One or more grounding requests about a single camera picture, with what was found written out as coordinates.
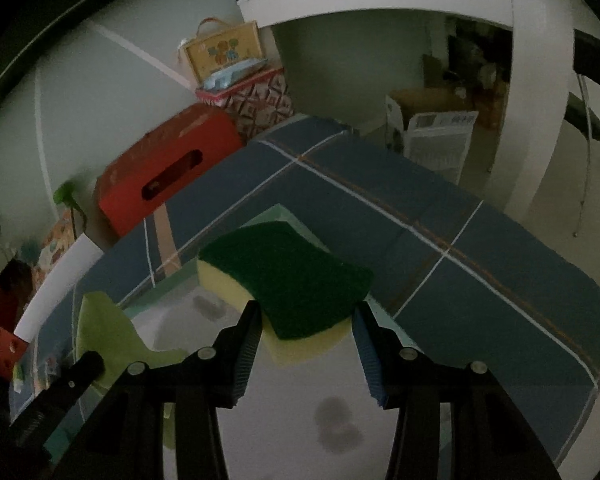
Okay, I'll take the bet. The blue plaid table cloth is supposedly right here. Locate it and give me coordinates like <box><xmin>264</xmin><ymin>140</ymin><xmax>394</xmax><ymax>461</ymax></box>
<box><xmin>9</xmin><ymin>117</ymin><xmax>600</xmax><ymax>463</ymax></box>

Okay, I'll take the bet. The yellow green scrub sponge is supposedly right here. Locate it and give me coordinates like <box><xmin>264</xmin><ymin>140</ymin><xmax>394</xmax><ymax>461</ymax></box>
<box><xmin>197</xmin><ymin>221</ymin><xmax>374</xmax><ymax>367</ymax></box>

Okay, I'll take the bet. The shallow teal cardboard tray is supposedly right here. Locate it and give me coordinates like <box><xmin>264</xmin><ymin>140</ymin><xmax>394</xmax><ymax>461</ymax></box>
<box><xmin>9</xmin><ymin>202</ymin><xmax>454</xmax><ymax>480</ymax></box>

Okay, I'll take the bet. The green toy dumbbell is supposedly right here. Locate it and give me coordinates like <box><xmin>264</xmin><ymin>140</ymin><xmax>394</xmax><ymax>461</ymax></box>
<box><xmin>53</xmin><ymin>180</ymin><xmax>80</xmax><ymax>210</ymax></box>

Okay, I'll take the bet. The orange toy box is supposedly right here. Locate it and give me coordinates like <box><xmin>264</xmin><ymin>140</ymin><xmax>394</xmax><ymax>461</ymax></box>
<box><xmin>32</xmin><ymin>208</ymin><xmax>78</xmax><ymax>292</ymax></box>

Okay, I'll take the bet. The patterned gift box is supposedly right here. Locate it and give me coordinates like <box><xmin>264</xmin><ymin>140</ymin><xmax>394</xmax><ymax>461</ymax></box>
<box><xmin>195</xmin><ymin>64</ymin><xmax>294</xmax><ymax>143</ymax></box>

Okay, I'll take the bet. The white curved desk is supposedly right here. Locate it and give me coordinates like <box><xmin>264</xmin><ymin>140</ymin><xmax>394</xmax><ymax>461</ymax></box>
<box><xmin>237</xmin><ymin>0</ymin><xmax>600</xmax><ymax>219</ymax></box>

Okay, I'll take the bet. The yellow green cloth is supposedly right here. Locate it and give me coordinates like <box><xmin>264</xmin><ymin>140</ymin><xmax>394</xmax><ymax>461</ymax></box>
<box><xmin>74</xmin><ymin>292</ymin><xmax>188</xmax><ymax>399</ymax></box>

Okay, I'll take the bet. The white cardboard box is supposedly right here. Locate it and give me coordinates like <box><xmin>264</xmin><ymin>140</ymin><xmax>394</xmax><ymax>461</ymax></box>
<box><xmin>386</xmin><ymin>88</ymin><xmax>479</xmax><ymax>184</ymax></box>

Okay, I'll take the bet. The beige gift bag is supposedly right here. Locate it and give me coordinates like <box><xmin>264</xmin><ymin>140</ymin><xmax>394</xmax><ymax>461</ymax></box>
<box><xmin>178</xmin><ymin>16</ymin><xmax>265</xmax><ymax>84</ymax></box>

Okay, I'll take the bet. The white foam board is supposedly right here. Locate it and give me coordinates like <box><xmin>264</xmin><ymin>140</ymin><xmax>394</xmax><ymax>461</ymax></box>
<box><xmin>14</xmin><ymin>234</ymin><xmax>104</xmax><ymax>344</ymax></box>

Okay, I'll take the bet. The red cardboard box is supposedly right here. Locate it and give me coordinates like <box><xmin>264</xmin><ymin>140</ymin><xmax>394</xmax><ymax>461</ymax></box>
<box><xmin>95</xmin><ymin>103</ymin><xmax>242</xmax><ymax>237</ymax></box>

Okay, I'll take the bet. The red handbag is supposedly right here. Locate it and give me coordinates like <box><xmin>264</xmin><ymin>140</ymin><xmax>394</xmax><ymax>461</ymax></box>
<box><xmin>0</xmin><ymin>258</ymin><xmax>33</xmax><ymax>380</ymax></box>

